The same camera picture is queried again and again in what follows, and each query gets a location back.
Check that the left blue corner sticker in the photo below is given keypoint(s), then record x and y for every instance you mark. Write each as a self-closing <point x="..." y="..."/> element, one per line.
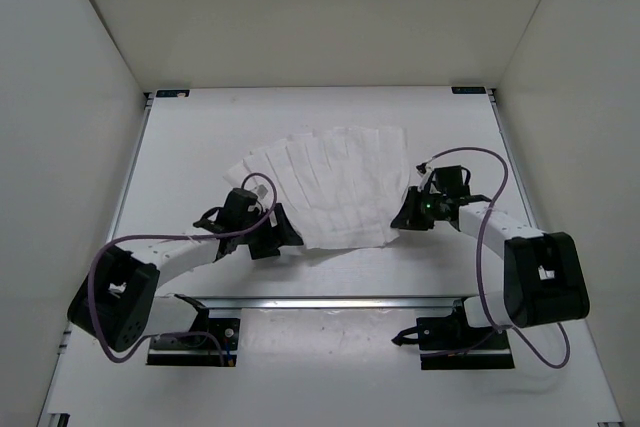
<point x="172" y="93"/>

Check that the aluminium front rail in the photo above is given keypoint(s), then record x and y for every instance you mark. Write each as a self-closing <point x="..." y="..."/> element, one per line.
<point x="330" y="303"/>

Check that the white pleated skirt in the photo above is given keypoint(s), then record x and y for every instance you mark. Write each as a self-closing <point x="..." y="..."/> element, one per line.
<point x="340" y="188"/>

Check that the blue corner sticker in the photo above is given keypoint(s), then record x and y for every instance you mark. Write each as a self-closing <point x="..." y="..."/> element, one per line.
<point x="468" y="90"/>
<point x="172" y="93"/>

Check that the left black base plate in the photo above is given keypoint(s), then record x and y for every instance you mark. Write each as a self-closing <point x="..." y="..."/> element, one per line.
<point x="217" y="349"/>

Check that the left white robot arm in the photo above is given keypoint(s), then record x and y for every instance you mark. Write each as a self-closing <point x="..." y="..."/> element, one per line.
<point x="116" y="303"/>

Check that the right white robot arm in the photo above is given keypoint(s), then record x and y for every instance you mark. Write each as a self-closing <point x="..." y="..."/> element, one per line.
<point x="542" y="282"/>

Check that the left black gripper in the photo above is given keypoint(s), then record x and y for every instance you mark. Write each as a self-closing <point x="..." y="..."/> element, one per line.
<point x="282" y="233"/>

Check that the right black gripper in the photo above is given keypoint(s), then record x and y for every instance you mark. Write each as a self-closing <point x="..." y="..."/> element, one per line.
<point x="407" y="217"/>

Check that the right blue corner sticker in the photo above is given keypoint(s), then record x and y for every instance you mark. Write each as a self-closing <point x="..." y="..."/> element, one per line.
<point x="468" y="90"/>

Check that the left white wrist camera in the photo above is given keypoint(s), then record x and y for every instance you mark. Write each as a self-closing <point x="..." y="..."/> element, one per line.
<point x="264" y="197"/>

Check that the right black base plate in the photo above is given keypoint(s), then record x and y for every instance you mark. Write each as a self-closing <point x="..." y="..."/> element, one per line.
<point x="449" y="344"/>

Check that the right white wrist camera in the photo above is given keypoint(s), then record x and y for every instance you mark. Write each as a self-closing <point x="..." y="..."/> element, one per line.
<point x="426" y="172"/>

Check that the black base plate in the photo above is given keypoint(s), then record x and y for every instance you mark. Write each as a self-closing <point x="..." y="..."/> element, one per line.
<point x="217" y="349"/>
<point x="449" y="344"/>

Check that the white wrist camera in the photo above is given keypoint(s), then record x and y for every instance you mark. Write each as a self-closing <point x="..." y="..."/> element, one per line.
<point x="264" y="197"/>
<point x="426" y="172"/>

